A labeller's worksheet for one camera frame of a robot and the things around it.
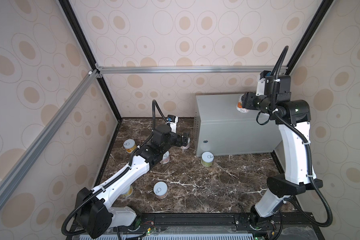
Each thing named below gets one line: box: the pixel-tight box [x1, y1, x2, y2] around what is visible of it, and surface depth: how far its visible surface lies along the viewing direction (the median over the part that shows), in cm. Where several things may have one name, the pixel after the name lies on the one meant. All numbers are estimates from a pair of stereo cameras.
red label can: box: [159, 150, 170, 164], surface depth 94 cm
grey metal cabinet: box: [193, 93, 282, 157], surface depth 79 cm
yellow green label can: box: [121, 185, 133, 198], surface depth 81 cm
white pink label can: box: [153, 181, 169, 200], surface depth 81 cm
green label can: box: [201, 151, 215, 167], surface depth 94 cm
